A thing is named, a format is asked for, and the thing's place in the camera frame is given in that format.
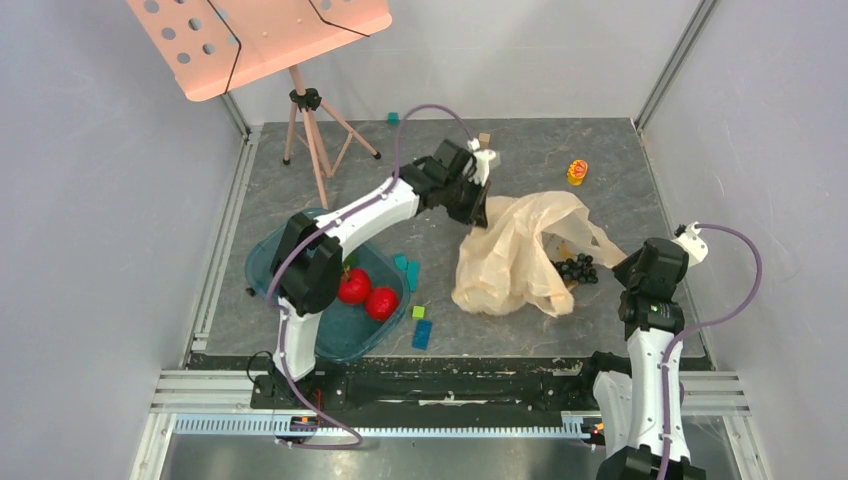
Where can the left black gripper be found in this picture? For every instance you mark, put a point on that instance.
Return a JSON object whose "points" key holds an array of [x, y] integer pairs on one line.
{"points": [[475, 212]]}

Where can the translucent cream plastic bag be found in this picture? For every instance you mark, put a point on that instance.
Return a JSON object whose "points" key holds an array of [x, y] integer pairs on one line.
{"points": [[508, 265]]}

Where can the red fake tomato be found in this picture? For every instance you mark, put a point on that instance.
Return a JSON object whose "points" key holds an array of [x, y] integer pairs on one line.
{"points": [[355, 286]]}

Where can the dark fake grape bunch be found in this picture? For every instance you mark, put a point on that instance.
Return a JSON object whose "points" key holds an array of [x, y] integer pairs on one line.
{"points": [[577, 270]]}

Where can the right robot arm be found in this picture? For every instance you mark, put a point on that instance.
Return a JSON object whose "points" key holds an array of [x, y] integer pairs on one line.
{"points": [[640, 397]]}

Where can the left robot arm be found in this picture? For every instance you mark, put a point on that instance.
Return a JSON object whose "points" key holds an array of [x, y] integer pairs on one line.
{"points": [[307, 266]]}

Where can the teal long block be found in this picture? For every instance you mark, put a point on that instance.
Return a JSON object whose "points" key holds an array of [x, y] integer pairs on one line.
{"points": [[413, 274]]}

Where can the teal small block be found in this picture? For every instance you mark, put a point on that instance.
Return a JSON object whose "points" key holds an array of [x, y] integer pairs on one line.
{"points": [[401, 262]]}

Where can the lime green cube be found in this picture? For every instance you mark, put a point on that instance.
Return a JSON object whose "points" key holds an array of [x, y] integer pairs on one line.
{"points": [[419, 312]]}

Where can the yellow butterfly toy block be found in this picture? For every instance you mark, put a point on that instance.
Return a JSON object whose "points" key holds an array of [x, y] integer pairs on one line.
{"points": [[577, 172]]}

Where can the blue lego brick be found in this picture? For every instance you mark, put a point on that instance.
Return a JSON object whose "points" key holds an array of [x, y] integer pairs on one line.
{"points": [[422, 334]]}

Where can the teal plastic tray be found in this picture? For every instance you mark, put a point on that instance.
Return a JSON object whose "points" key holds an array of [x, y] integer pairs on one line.
{"points": [[346, 332]]}

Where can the pink music stand desk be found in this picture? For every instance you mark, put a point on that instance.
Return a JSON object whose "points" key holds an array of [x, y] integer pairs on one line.
{"points": [[214, 47]]}

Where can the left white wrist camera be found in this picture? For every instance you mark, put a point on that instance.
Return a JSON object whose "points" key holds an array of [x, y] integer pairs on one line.
{"points": [[481, 163]]}

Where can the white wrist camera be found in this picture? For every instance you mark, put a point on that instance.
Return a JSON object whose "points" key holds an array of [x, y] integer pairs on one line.
{"points": [[689, 239], [481, 163]]}

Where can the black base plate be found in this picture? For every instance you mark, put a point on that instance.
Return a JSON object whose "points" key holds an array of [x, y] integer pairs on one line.
{"points": [[420, 392]]}

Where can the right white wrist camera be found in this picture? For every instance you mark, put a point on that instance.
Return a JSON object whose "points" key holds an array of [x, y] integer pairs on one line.
{"points": [[689, 239]]}

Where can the aluminium frame rail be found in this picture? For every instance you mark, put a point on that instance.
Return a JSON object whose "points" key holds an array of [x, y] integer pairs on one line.
{"points": [[216, 400]]}

